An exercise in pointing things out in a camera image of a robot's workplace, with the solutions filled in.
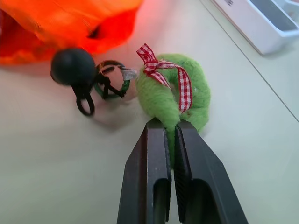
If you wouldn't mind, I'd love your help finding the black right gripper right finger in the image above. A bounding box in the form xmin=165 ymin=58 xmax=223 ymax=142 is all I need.
xmin=174 ymin=121 xmax=249 ymax=224

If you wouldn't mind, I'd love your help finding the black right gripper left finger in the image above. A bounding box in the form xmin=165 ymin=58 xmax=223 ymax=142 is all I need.
xmin=116 ymin=121 xmax=172 ymax=224

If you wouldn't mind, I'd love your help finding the green fuzzy ring with ribbon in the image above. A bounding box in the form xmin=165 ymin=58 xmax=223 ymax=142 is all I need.
xmin=135 ymin=43 xmax=212 ymax=168

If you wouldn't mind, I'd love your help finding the orange fabric pouch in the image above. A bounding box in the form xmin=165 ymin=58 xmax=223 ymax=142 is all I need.
xmin=0 ymin=0 xmax=143 ymax=66

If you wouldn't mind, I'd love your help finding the white plastic tray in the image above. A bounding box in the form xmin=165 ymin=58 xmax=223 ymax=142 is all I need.
xmin=210 ymin=0 xmax=299 ymax=56

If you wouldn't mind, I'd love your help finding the green metal key ring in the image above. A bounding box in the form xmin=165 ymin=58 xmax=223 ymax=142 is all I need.
xmin=94 ymin=60 xmax=136 ymax=99

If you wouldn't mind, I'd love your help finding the black ball cord stopper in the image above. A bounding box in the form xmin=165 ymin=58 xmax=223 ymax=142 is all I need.
xmin=50 ymin=47 xmax=96 ymax=86

